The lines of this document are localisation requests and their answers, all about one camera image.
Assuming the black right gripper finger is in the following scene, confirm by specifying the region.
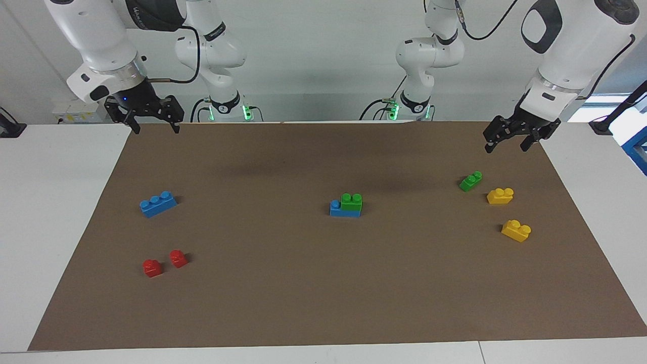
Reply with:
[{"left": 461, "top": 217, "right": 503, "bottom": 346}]
[
  {"left": 161, "top": 95, "right": 184, "bottom": 134},
  {"left": 105, "top": 99, "right": 141, "bottom": 134}
]

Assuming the black base cable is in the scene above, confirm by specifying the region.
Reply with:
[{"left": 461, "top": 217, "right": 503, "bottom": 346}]
[
  {"left": 359, "top": 75, "right": 408, "bottom": 121},
  {"left": 190, "top": 97, "right": 263, "bottom": 123}
]

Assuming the blue metal frame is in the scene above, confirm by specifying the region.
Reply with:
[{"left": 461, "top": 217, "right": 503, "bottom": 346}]
[{"left": 621, "top": 126, "right": 647, "bottom": 176}]

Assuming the black table clamp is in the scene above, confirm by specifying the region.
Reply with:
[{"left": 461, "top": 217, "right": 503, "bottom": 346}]
[{"left": 0, "top": 107, "right": 27, "bottom": 138}]

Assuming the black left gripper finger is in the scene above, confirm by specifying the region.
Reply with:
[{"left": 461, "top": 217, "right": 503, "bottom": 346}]
[
  {"left": 483, "top": 116, "right": 511, "bottom": 154},
  {"left": 520, "top": 132, "right": 551, "bottom": 152}
]

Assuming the white wall socket box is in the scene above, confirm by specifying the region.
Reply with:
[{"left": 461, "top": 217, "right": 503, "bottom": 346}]
[{"left": 52, "top": 98, "right": 110, "bottom": 123}]

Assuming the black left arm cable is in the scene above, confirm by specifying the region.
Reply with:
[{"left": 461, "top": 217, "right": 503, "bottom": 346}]
[{"left": 454, "top": 0, "right": 636, "bottom": 99}]

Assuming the yellow two-stud toy block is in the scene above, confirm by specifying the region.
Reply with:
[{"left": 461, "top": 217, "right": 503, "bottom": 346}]
[
  {"left": 501, "top": 219, "right": 532, "bottom": 243},
  {"left": 487, "top": 188, "right": 515, "bottom": 205}
]

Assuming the blue three-stud toy block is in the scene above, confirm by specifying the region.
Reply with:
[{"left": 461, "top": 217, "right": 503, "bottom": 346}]
[
  {"left": 330, "top": 200, "right": 362, "bottom": 218},
  {"left": 140, "top": 191, "right": 178, "bottom": 218}
]

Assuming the black camera stand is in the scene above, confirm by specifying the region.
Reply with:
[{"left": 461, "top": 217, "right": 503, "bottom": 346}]
[{"left": 589, "top": 80, "right": 647, "bottom": 136}]

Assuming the brown paper table mat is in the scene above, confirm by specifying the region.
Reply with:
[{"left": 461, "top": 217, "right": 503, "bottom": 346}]
[{"left": 28, "top": 120, "right": 647, "bottom": 351}]

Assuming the black right base cable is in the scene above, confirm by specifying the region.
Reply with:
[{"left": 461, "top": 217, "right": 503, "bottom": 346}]
[{"left": 190, "top": 97, "right": 263, "bottom": 123}]

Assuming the black left base cable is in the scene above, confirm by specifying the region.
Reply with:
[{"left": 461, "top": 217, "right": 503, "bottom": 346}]
[{"left": 359, "top": 75, "right": 408, "bottom": 121}]

